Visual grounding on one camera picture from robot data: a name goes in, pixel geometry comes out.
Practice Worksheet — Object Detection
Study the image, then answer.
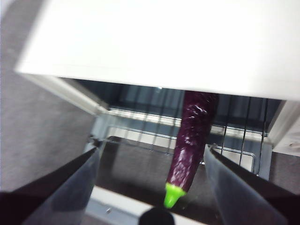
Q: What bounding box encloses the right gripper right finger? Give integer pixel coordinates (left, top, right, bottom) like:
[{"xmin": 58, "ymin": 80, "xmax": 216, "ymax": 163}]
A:
[{"xmin": 203, "ymin": 143, "xmax": 300, "ymax": 225}]

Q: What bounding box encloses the metal wire oven rack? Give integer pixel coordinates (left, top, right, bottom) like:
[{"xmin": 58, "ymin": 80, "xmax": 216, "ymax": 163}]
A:
[{"xmin": 103, "ymin": 107, "xmax": 269, "ymax": 174}]

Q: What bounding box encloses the white Toshiba toaster oven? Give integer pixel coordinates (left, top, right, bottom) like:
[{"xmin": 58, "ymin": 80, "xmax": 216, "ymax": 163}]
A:
[{"xmin": 14, "ymin": 0, "xmax": 300, "ymax": 225}]

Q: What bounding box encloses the purple eggplant with green stem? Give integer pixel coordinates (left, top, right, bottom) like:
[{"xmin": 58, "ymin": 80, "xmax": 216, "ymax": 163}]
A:
[{"xmin": 165, "ymin": 90, "xmax": 220, "ymax": 209}]

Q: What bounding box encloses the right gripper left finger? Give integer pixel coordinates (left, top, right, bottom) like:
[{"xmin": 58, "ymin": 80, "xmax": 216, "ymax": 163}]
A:
[{"xmin": 0, "ymin": 140, "xmax": 106, "ymax": 225}]

